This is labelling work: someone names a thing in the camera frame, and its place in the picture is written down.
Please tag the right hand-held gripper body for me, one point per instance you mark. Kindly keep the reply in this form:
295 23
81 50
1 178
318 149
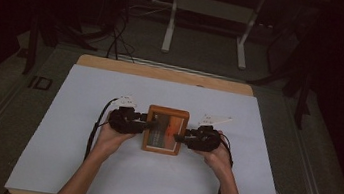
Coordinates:
206 138

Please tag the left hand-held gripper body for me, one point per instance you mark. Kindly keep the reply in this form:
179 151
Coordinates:
123 121

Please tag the wooden picture frame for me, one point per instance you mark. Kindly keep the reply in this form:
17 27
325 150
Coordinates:
163 133

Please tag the person's left hand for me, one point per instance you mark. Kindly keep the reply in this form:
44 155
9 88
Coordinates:
111 143

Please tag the person's right hand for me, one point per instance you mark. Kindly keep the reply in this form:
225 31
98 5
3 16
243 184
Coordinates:
218 160

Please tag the wooden table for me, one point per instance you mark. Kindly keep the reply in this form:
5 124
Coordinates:
163 73

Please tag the white table mat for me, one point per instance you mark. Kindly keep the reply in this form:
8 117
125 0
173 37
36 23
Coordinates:
148 181

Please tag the black stand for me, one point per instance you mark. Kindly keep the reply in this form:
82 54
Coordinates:
301 94
32 45

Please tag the white power strip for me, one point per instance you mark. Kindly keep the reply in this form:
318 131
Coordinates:
152 2

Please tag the white metal desk frame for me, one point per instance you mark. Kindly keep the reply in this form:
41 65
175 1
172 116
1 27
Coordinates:
212 8

